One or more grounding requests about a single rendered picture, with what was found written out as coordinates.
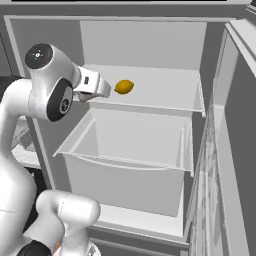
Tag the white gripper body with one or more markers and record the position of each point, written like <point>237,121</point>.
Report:
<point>101,88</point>

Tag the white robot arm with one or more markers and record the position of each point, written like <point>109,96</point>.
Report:
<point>20,186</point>

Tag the yellow lemon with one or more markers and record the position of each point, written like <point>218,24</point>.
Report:
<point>124,87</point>

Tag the white fridge shelf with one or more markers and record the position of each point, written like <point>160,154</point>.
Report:
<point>160,86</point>

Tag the grey fridge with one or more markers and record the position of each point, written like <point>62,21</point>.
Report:
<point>146,43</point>

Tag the white fridge drawer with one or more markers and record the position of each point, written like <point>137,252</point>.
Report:
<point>133,160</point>

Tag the grey fridge door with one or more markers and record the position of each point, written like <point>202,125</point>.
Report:
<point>233,150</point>

